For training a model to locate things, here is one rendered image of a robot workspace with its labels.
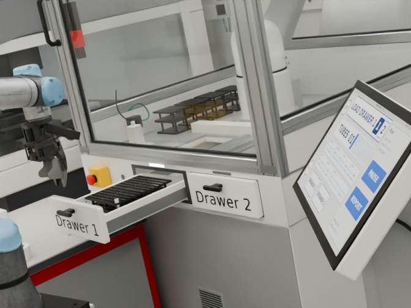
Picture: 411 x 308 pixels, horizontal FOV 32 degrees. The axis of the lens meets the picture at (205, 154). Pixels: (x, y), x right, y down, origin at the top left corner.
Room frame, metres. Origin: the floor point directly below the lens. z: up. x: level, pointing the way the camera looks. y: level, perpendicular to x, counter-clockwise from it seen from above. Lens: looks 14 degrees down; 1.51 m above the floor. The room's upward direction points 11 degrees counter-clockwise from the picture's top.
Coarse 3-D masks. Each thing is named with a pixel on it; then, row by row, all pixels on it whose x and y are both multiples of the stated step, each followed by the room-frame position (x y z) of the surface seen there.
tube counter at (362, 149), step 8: (352, 136) 1.48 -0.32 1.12; (360, 136) 1.43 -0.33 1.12; (344, 144) 1.50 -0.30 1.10; (352, 144) 1.45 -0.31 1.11; (360, 144) 1.40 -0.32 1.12; (368, 144) 1.36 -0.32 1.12; (352, 152) 1.42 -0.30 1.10; (360, 152) 1.38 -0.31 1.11; (368, 152) 1.34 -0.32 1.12; (360, 160) 1.35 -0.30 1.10
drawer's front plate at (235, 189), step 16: (192, 176) 2.09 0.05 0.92; (208, 176) 2.04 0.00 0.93; (192, 192) 2.11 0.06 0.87; (208, 192) 2.05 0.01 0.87; (224, 192) 1.99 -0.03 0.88; (240, 192) 1.94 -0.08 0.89; (256, 192) 1.89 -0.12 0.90; (208, 208) 2.06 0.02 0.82; (224, 208) 2.00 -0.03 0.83; (240, 208) 1.95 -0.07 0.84; (256, 208) 1.89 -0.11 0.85
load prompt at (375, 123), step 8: (352, 104) 1.60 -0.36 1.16; (360, 104) 1.55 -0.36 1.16; (368, 104) 1.50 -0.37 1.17; (352, 112) 1.57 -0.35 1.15; (360, 112) 1.52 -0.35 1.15; (368, 112) 1.47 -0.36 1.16; (376, 112) 1.42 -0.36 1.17; (360, 120) 1.49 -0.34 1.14; (368, 120) 1.44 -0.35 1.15; (376, 120) 1.40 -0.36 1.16; (384, 120) 1.36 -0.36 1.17; (392, 120) 1.32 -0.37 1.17; (368, 128) 1.41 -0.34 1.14; (376, 128) 1.37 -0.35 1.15; (384, 128) 1.33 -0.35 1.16; (376, 136) 1.35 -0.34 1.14
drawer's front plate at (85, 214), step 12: (60, 204) 2.09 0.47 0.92; (72, 204) 2.03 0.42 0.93; (84, 204) 2.00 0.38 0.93; (60, 216) 2.11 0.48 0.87; (72, 216) 2.05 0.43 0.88; (84, 216) 1.99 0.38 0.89; (96, 216) 1.94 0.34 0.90; (60, 228) 2.12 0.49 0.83; (72, 228) 2.06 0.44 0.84; (84, 228) 2.00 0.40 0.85; (96, 228) 1.95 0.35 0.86; (96, 240) 1.97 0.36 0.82; (108, 240) 1.94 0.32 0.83
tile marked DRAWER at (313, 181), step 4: (312, 172) 1.60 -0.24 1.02; (312, 176) 1.58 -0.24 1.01; (316, 176) 1.55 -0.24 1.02; (308, 180) 1.59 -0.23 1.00; (312, 180) 1.56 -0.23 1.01; (316, 180) 1.53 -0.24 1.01; (320, 180) 1.51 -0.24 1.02; (308, 184) 1.57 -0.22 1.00; (312, 184) 1.55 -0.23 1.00; (316, 184) 1.52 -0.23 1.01; (308, 188) 1.55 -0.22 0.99; (312, 188) 1.53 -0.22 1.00; (308, 192) 1.54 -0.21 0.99; (312, 192) 1.51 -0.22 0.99
